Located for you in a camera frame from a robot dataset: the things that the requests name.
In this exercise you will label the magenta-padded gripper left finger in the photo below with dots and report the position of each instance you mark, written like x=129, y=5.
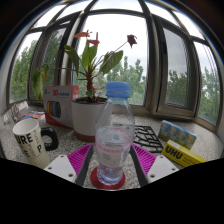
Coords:
x=61, y=166

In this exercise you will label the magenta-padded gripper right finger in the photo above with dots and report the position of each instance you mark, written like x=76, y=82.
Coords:
x=161, y=166

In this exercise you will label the clear blue-capped water bottle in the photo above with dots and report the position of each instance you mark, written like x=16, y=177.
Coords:
x=113, y=140

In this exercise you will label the light blue tissue pack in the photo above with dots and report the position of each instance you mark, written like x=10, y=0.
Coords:
x=176, y=134

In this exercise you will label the flat round red coaster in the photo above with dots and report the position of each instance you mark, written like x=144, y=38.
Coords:
x=95, y=182

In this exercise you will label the black grid-shaped plastic part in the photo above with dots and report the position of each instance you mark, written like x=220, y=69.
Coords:
x=145, y=133

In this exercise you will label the white printed paper cup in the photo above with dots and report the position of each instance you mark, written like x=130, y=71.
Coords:
x=30, y=140

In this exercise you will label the red-flowered plant in white pot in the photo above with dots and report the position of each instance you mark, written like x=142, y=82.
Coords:
x=85, y=116

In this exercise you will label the red and white filament box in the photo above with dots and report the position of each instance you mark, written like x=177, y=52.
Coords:
x=61, y=106

